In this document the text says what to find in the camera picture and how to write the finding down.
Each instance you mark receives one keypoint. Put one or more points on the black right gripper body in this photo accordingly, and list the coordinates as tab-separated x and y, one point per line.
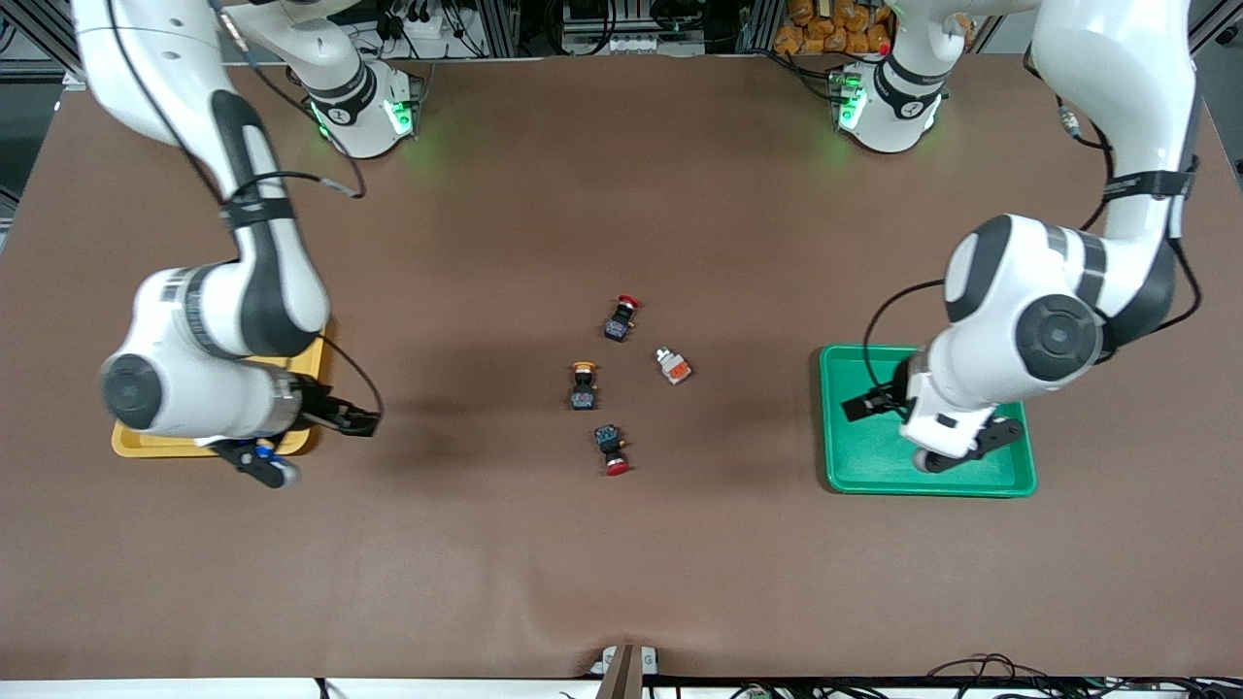
318	405

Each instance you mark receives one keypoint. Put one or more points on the green pushbutton white orange block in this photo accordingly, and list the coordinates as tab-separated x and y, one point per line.
672	366

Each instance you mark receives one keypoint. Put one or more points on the yellow pushbutton red-striped block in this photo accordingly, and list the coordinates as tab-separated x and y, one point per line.
583	393

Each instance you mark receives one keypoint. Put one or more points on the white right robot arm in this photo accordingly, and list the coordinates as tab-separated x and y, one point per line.
194	320

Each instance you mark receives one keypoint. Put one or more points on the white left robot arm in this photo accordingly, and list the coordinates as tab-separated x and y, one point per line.
1054	291

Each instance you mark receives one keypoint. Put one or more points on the green plastic tray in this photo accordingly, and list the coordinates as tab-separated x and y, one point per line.
874	456

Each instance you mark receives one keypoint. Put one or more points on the yellow plastic tray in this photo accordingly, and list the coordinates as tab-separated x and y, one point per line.
146	445

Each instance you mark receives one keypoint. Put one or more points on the red mushroom pushbutton black block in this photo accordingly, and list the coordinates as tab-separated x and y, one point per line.
609	439
618	325

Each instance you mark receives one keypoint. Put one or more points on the brown table mat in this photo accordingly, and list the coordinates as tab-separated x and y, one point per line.
621	544

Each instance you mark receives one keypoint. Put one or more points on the orange yellow object pile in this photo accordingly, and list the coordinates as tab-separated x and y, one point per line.
825	29

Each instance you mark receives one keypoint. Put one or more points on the white socket strip black plugs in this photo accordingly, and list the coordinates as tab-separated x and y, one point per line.
427	24

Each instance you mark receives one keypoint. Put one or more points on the white power strip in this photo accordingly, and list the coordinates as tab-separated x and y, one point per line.
612	45

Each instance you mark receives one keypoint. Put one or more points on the metal mat clamp bracket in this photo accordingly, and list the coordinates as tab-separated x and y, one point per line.
621	675

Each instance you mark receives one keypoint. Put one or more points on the aluminium profile post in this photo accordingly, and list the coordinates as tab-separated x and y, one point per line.
505	24
757	24

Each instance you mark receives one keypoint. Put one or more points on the aluminium frame profile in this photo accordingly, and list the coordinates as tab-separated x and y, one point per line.
1214	29
66	78

